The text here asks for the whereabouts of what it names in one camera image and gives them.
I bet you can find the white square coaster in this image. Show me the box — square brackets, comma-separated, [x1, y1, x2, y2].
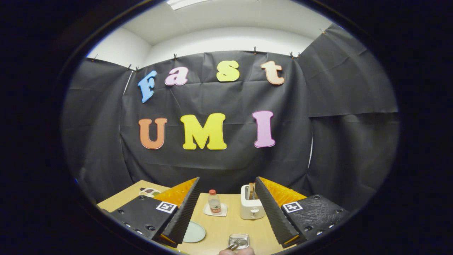
[203, 203, 228, 217]

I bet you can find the clear bottle with red cap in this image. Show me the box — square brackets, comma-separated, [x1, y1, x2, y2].
[208, 189, 222, 215]

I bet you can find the clear glass container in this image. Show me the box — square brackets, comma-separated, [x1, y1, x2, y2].
[229, 233, 250, 250]

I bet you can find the pale green plate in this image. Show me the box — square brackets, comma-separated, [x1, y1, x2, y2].
[183, 221, 206, 243]

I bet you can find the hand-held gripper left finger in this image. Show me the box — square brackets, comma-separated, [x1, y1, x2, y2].
[100, 177, 201, 248]

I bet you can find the white divided sauce dish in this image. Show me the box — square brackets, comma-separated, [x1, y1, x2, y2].
[139, 187, 161, 198]

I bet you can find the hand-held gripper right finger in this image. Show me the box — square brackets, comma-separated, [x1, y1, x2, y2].
[255, 176, 352, 248]

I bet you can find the white toaster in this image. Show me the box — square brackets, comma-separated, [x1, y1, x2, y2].
[240, 183, 265, 220]

